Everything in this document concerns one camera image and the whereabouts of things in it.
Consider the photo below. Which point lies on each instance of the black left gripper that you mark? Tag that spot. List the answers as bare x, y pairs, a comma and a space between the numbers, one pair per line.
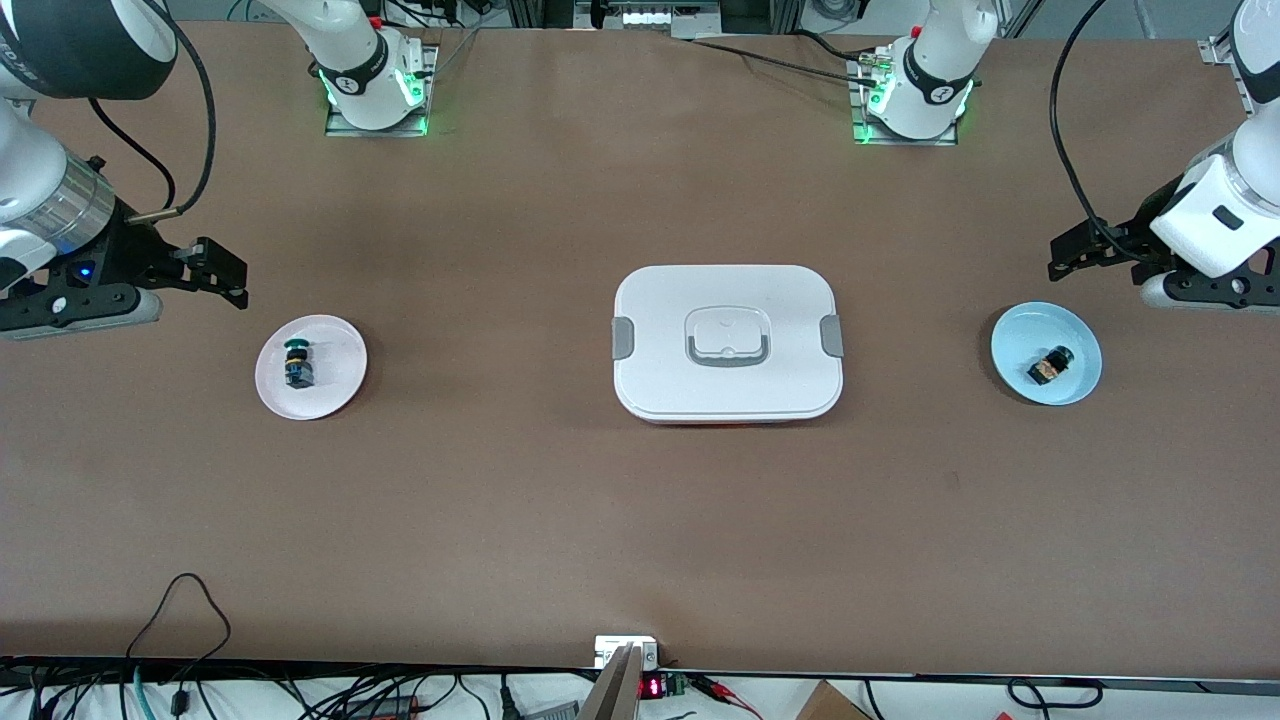
1122, 243

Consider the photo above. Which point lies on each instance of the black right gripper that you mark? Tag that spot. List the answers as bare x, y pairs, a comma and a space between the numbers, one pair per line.
133, 257

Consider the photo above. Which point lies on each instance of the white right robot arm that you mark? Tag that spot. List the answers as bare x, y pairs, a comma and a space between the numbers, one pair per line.
20, 150

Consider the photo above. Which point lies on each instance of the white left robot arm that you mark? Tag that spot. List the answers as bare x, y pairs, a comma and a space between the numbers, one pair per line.
1195, 225

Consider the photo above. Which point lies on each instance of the light blue round plate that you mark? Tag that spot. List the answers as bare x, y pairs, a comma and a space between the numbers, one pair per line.
1030, 330

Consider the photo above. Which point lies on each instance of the pink round plate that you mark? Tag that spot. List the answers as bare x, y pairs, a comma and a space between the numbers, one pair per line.
340, 385

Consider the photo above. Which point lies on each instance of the black power adapter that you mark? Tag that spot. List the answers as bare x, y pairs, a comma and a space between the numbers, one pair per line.
385, 708

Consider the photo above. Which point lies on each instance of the brown cardboard box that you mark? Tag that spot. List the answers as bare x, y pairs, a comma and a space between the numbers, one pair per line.
830, 705

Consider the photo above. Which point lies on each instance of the black equipment white panel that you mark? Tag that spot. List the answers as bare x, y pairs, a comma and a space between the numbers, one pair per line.
660, 15

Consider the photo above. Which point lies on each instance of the red black test leads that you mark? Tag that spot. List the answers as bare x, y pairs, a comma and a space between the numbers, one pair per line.
715, 686

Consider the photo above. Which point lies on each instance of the red digit display module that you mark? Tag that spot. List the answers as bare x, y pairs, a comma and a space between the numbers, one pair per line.
652, 688

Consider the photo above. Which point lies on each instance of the green black push-button switch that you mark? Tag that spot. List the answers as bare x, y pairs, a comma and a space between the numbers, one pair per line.
299, 366

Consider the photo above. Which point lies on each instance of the aluminium extrusion frame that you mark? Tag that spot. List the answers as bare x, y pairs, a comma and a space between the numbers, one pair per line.
1212, 50

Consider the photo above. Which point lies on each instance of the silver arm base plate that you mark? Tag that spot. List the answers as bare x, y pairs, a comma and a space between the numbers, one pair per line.
380, 131
905, 141

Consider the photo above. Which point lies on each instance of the small silver mounting bracket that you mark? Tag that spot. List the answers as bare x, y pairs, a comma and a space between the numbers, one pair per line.
604, 648

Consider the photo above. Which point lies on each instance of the brown grey camera post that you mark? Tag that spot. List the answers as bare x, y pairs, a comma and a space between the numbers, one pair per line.
615, 695

